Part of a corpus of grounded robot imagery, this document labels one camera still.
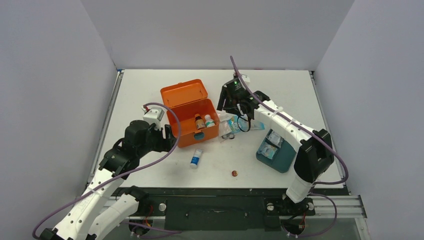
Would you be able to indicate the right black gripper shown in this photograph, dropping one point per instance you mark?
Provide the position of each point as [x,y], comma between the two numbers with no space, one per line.
[230,96]

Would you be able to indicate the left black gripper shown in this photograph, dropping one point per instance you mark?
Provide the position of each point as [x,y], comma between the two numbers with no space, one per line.
[165,144]

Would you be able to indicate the white bottle green label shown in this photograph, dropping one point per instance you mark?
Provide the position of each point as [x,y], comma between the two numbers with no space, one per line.
[209,122]

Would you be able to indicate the blue snack packet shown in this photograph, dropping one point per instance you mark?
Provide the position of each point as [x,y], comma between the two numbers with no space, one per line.
[244,124]

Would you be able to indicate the white blue tube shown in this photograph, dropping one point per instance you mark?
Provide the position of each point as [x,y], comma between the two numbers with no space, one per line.
[196,158]

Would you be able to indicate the orange plastic medicine box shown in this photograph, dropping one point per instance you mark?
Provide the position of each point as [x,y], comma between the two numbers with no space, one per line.
[186,99]

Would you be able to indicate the clear zip bag gauze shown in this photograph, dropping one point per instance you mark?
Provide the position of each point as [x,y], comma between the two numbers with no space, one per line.
[224,128]

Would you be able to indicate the brown bottle orange cap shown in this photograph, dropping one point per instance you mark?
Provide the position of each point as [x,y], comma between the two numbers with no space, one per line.
[199,122]

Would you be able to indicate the zip bag of wipes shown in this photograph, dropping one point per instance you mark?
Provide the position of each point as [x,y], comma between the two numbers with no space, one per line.
[274,139]

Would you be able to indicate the teal divided tray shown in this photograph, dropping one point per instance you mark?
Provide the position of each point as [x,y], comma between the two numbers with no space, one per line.
[282,159]

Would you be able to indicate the white gauze packet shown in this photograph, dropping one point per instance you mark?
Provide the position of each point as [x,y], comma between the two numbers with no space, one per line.
[223,116]

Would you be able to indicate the small teal wipe packet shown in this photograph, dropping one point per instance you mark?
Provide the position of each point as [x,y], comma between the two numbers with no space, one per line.
[267,150]

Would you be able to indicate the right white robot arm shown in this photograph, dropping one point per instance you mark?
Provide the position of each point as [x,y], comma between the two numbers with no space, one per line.
[309,149]

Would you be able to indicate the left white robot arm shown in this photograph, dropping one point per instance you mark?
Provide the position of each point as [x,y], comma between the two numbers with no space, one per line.
[85,219]

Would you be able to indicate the black scissors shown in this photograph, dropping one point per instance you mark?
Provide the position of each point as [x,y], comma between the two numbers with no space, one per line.
[228,136]

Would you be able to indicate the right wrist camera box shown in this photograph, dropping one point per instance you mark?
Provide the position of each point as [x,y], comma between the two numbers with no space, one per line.
[246,79]

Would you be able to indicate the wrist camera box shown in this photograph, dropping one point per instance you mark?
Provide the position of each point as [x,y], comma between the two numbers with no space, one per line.
[246,79]
[154,116]

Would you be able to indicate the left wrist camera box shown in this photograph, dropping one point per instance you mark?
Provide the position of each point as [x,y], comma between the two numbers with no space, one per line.
[154,116]

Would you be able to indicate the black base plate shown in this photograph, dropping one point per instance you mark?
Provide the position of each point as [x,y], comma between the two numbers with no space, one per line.
[220,209]

